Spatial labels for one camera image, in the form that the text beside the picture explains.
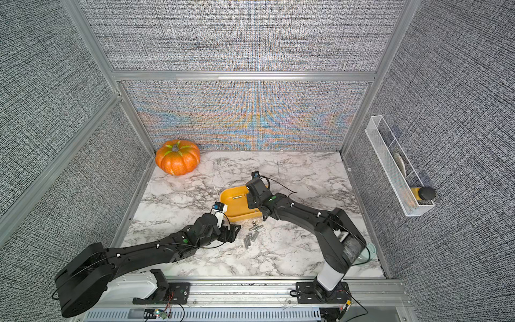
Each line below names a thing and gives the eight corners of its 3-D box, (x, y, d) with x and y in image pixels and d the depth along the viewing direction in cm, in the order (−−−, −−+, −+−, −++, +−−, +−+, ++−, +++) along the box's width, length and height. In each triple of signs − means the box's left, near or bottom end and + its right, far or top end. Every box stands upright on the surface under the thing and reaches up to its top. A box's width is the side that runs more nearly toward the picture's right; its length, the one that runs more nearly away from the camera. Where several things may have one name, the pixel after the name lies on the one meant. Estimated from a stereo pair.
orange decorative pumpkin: (160, 179, 109) (151, 164, 99) (169, 155, 121) (162, 139, 111) (195, 179, 109) (189, 164, 99) (201, 155, 121) (196, 139, 111)
